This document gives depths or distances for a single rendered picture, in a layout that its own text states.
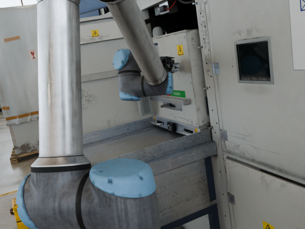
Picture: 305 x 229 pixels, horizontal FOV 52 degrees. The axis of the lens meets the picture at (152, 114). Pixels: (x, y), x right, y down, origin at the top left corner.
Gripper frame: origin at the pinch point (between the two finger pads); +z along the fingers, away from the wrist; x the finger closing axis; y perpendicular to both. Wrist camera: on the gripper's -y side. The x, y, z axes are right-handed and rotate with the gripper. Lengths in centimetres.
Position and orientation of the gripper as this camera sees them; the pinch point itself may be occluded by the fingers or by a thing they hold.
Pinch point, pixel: (176, 67)
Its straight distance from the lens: 158.9
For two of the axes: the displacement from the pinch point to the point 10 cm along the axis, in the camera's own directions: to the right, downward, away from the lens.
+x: 0.4, -10.0, -0.3
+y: 6.5, 0.5, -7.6
